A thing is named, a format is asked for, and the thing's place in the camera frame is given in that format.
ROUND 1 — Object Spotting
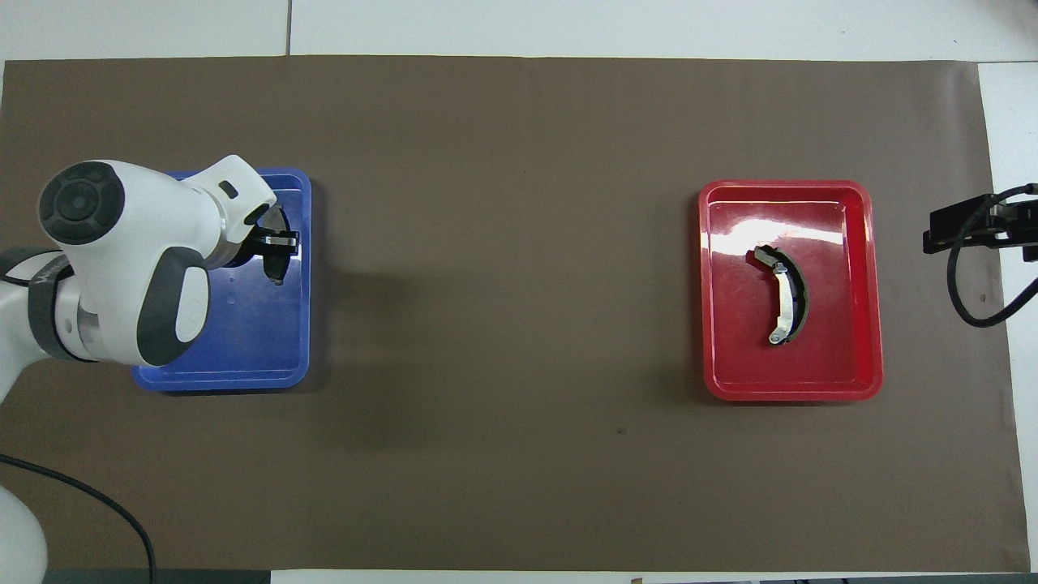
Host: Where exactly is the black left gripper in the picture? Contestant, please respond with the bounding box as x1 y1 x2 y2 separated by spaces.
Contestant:
240 203 301 267

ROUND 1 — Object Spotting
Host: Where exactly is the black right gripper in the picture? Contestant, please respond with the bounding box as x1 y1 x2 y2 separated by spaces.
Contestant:
923 195 1038 262

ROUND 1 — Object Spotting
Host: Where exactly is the curved brake shoe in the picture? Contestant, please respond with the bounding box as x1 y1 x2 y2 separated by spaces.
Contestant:
753 245 809 346

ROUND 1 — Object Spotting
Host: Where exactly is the blue plastic tray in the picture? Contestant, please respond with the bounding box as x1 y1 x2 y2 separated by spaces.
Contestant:
131 168 313 393

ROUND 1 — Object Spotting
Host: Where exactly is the red plastic tray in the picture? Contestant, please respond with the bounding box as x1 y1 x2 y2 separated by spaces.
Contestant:
698 179 884 402

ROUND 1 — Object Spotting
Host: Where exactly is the brown table mat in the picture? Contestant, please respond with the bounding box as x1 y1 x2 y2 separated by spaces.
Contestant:
0 55 1031 573

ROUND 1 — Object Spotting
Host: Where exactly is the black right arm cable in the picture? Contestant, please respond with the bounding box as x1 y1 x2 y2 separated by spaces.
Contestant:
947 186 1038 329

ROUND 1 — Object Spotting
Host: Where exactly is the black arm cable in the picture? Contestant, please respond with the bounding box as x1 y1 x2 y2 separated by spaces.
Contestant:
947 186 1038 329
0 453 157 584

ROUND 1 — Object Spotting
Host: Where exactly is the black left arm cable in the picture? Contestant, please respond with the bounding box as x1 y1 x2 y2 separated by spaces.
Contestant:
0 453 157 584

